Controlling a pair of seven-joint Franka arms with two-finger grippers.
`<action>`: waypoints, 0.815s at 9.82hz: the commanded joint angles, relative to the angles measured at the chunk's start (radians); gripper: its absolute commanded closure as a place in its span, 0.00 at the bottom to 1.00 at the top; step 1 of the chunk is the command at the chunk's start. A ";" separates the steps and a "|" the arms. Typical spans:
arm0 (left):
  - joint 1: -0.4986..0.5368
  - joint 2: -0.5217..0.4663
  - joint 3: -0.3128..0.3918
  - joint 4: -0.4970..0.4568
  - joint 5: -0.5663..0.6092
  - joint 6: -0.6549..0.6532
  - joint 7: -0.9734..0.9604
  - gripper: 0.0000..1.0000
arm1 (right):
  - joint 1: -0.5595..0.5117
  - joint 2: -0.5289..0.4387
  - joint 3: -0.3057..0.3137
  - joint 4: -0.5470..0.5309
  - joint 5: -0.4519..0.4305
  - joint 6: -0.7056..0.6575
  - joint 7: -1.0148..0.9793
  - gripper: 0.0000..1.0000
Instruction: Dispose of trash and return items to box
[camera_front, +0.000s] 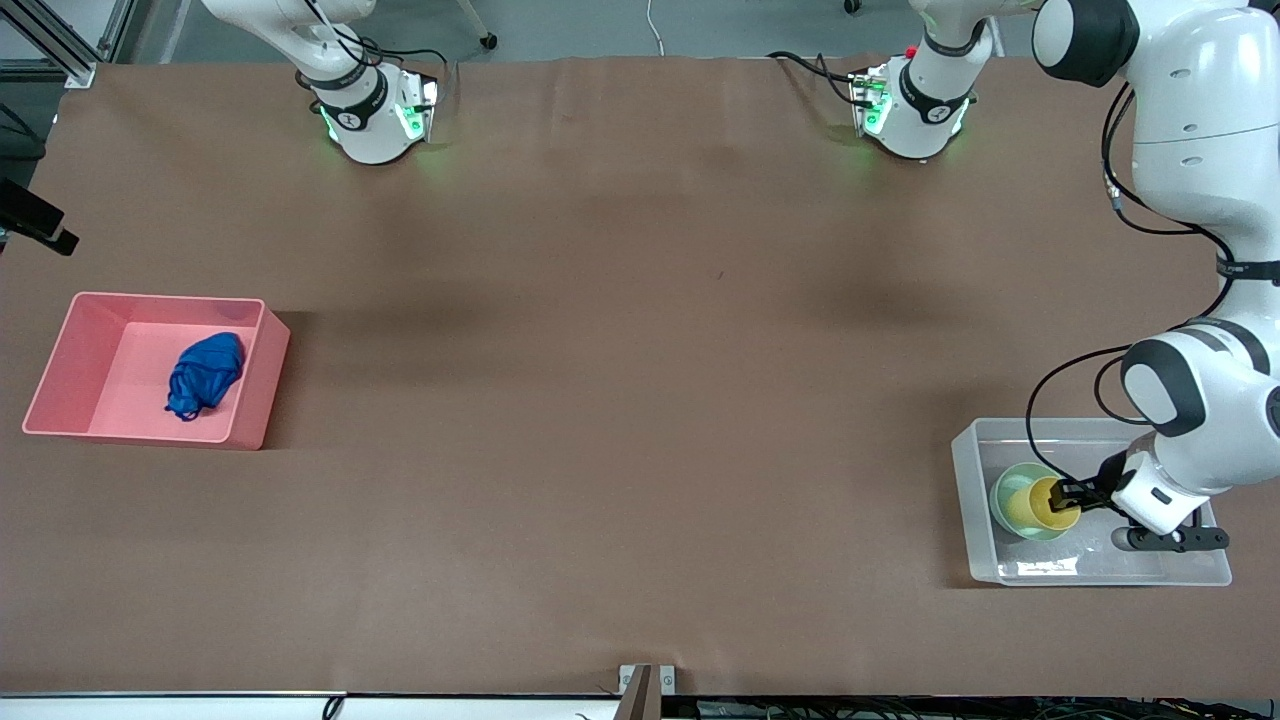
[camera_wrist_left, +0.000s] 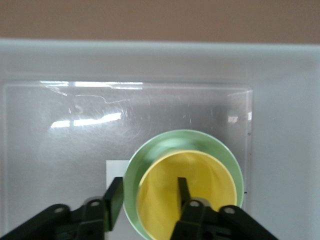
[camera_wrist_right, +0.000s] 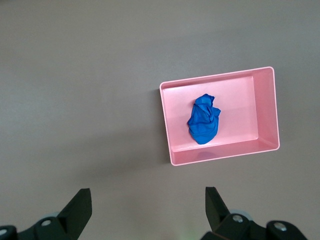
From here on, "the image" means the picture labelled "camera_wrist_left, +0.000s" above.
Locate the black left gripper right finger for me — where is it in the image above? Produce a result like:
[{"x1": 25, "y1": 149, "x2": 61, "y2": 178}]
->
[{"x1": 169, "y1": 176, "x2": 279, "y2": 240}]

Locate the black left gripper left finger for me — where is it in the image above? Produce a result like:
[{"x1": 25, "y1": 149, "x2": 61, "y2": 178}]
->
[{"x1": 0, "y1": 176, "x2": 125, "y2": 240}]

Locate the yellow cup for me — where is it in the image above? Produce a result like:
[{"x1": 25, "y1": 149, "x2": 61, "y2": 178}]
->
[{"x1": 136, "y1": 149, "x2": 238, "y2": 240}]

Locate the green bowl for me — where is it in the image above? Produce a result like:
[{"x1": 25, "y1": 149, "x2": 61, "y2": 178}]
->
[{"x1": 123, "y1": 129, "x2": 245, "y2": 240}]

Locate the clear plastic box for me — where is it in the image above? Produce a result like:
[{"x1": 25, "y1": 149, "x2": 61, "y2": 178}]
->
[{"x1": 0, "y1": 37, "x2": 320, "y2": 240}]

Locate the white label sticker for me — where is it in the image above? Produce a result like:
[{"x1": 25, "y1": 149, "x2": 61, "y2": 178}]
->
[{"x1": 106, "y1": 160, "x2": 129, "y2": 195}]

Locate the brown table cover sheet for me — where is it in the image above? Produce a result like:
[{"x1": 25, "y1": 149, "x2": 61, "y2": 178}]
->
[{"x1": 0, "y1": 0, "x2": 320, "y2": 46}]

